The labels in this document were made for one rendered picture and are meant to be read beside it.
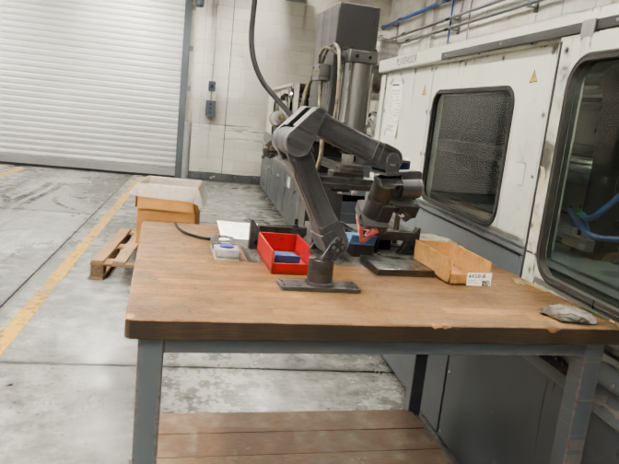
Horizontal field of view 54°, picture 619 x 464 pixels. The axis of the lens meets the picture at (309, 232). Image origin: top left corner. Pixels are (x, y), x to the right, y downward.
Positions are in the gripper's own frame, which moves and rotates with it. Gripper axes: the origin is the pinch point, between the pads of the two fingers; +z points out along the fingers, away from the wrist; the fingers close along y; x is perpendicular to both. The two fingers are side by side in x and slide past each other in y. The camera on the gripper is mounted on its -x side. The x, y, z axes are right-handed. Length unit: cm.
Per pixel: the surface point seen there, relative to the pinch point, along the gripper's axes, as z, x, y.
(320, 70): -20, 9, 53
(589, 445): 22, -59, -47
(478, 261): 4.1, -36.0, -0.6
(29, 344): 177, 111, 94
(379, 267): 8.7, -7.4, -1.4
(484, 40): -23, -61, 93
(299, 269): 7.4, 16.3, -5.5
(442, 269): 5.7, -24.6, -3.3
